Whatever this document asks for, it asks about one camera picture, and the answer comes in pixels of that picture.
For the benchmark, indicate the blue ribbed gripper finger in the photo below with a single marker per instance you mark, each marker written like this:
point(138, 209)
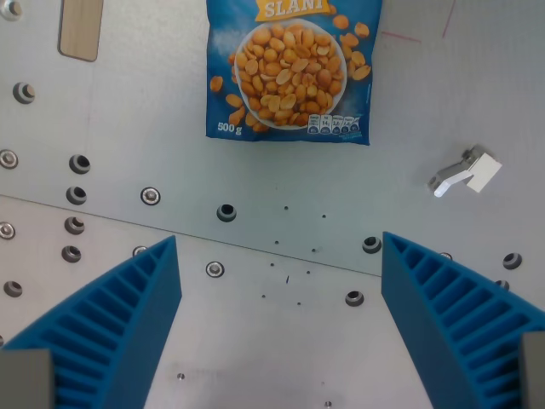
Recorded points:
point(106, 324)
point(447, 324)

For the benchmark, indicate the grey threaded insert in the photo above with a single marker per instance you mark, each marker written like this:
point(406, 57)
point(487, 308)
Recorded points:
point(13, 288)
point(503, 284)
point(226, 212)
point(512, 260)
point(354, 298)
point(371, 245)

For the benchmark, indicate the silver hex bolt with washer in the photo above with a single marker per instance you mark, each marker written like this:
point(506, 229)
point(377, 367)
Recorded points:
point(6, 230)
point(7, 159)
point(214, 269)
point(150, 195)
point(138, 250)

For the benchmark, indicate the blue salted peanuts bag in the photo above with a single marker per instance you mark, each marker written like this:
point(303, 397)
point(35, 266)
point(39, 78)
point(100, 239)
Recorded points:
point(294, 72)

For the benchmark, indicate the wooden panel in slot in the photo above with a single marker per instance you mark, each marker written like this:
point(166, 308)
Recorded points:
point(80, 27)

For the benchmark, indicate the white and grey clamp bracket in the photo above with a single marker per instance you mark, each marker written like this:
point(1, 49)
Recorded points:
point(477, 170)

